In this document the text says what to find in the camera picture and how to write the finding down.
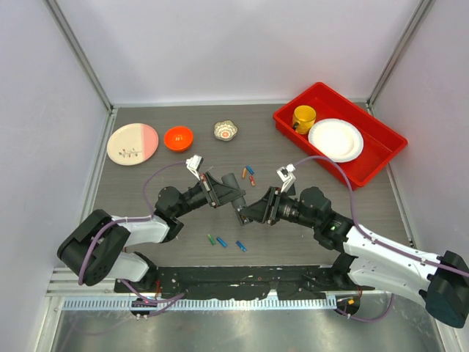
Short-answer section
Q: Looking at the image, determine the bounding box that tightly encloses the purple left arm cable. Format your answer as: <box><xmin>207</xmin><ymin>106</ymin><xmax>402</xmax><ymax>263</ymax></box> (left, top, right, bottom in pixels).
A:
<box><xmin>78</xmin><ymin>161</ymin><xmax>191</xmax><ymax>318</ymax></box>

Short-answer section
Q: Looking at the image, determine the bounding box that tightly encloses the orange plastic bowl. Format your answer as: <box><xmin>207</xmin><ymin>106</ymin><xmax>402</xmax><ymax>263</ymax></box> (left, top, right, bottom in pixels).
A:
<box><xmin>163</xmin><ymin>126</ymin><xmax>193</xmax><ymax>153</ymax></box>

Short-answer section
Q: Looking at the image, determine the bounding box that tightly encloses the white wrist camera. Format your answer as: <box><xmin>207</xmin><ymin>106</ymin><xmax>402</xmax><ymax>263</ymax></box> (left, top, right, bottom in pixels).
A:
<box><xmin>276</xmin><ymin>164</ymin><xmax>296</xmax><ymax>196</ymax></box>
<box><xmin>185</xmin><ymin>155</ymin><xmax>203</xmax><ymax>180</ymax></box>

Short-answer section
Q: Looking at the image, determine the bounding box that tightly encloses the red orange battery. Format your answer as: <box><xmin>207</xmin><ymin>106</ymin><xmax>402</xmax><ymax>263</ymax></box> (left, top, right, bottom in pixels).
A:
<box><xmin>249</xmin><ymin>175</ymin><xmax>256</xmax><ymax>187</ymax></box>

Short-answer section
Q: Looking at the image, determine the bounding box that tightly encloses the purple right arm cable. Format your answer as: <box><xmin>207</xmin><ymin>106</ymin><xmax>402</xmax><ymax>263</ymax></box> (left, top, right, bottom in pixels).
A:
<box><xmin>292</xmin><ymin>155</ymin><xmax>469</xmax><ymax>323</ymax></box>

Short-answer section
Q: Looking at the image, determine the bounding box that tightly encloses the white paper plate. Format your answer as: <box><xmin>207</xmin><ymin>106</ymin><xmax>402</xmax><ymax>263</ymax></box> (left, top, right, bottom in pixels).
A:
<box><xmin>308</xmin><ymin>118</ymin><xmax>364</xmax><ymax>163</ymax></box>

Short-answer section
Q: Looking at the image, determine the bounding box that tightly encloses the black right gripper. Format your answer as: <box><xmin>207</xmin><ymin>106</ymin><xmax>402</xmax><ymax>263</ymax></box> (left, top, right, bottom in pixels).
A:
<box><xmin>240</xmin><ymin>186</ymin><xmax>319</xmax><ymax>229</ymax></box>

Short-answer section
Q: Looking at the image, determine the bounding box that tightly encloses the red plastic bin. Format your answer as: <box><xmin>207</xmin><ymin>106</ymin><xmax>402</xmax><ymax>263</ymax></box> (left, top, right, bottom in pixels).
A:
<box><xmin>273</xmin><ymin>82</ymin><xmax>407</xmax><ymax>189</ymax></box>

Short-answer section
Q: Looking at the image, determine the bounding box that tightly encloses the small patterned ceramic bowl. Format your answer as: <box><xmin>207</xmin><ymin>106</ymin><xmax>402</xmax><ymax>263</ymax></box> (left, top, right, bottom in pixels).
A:
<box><xmin>213</xmin><ymin>120</ymin><xmax>238</xmax><ymax>142</ymax></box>

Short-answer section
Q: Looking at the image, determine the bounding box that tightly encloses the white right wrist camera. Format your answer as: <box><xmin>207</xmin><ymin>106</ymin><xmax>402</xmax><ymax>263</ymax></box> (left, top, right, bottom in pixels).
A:
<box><xmin>276</xmin><ymin>164</ymin><xmax>296</xmax><ymax>196</ymax></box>

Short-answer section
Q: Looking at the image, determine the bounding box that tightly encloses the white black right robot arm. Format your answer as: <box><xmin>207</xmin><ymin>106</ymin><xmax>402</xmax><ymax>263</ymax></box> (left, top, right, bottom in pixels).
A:
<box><xmin>240</xmin><ymin>187</ymin><xmax>468</xmax><ymax>329</ymax></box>

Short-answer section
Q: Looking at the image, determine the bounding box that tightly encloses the blue battery lower right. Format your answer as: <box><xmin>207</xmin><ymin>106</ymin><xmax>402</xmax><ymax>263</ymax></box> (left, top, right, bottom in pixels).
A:
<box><xmin>236</xmin><ymin>241</ymin><xmax>247</xmax><ymax>252</ymax></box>

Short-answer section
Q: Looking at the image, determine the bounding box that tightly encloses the aluminium right frame post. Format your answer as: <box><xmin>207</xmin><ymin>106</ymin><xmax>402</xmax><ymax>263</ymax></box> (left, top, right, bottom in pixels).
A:
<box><xmin>366</xmin><ymin>0</ymin><xmax>436</xmax><ymax>109</ymax></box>

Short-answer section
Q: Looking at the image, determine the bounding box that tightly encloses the aluminium left frame post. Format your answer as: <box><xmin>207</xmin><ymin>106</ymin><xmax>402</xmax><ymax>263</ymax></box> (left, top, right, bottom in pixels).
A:
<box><xmin>43</xmin><ymin>0</ymin><xmax>113</xmax><ymax>112</ymax></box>

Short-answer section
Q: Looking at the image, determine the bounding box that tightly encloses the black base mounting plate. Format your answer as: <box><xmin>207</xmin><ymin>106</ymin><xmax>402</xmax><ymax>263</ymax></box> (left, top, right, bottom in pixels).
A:
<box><xmin>130</xmin><ymin>265</ymin><xmax>374</xmax><ymax>301</ymax></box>

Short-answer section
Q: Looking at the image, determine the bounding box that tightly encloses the aluminium frame post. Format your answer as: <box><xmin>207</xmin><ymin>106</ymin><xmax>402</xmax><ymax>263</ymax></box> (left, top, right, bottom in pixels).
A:
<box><xmin>43</xmin><ymin>0</ymin><xmax>113</xmax><ymax>112</ymax></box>
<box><xmin>366</xmin><ymin>0</ymin><xmax>436</xmax><ymax>109</ymax></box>

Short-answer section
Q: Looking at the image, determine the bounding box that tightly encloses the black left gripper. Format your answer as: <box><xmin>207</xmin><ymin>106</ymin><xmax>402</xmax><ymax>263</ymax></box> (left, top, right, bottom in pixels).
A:
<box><xmin>174</xmin><ymin>172</ymin><xmax>245</xmax><ymax>219</ymax></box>

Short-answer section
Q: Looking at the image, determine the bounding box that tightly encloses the yellow mug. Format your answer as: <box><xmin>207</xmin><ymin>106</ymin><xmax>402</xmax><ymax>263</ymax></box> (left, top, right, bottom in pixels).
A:
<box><xmin>292</xmin><ymin>105</ymin><xmax>317</xmax><ymax>134</ymax></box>

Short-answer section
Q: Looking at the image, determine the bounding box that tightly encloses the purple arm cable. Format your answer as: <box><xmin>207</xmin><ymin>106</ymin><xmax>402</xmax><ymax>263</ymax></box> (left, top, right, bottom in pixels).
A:
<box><xmin>78</xmin><ymin>161</ymin><xmax>191</xmax><ymax>318</ymax></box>
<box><xmin>292</xmin><ymin>155</ymin><xmax>469</xmax><ymax>323</ymax></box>

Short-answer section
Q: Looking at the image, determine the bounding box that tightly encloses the blue battery near green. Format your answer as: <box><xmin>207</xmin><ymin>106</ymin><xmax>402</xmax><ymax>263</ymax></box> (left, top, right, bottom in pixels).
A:
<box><xmin>216</xmin><ymin>237</ymin><xmax>228</xmax><ymax>248</ymax></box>

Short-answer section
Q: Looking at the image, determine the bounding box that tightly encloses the aluminium front frame rail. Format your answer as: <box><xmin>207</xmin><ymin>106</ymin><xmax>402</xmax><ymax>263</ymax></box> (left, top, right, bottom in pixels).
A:
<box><xmin>45</xmin><ymin>263</ymin><xmax>448</xmax><ymax>296</ymax></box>

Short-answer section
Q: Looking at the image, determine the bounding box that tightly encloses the white slotted cable duct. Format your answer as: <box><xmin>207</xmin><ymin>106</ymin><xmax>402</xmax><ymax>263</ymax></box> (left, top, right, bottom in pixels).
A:
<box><xmin>62</xmin><ymin>296</ymin><xmax>336</xmax><ymax>312</ymax></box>

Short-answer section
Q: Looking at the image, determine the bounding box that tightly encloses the black remote control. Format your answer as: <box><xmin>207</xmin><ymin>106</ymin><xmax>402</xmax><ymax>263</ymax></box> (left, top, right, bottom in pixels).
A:
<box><xmin>221</xmin><ymin>173</ymin><xmax>251</xmax><ymax>226</ymax></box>

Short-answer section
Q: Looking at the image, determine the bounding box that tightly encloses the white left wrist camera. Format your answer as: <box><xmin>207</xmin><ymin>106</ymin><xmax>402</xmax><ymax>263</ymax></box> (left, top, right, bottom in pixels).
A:
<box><xmin>185</xmin><ymin>155</ymin><xmax>203</xmax><ymax>180</ymax></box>

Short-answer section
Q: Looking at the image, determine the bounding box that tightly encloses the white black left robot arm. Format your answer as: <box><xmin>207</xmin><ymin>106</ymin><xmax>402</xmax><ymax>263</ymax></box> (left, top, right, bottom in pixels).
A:
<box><xmin>57</xmin><ymin>172</ymin><xmax>245</xmax><ymax>293</ymax></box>

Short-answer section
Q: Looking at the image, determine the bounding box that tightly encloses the pink cream floral plate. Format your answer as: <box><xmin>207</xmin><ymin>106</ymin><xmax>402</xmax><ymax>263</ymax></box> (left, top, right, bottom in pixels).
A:
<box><xmin>106</xmin><ymin>123</ymin><xmax>159</xmax><ymax>166</ymax></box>

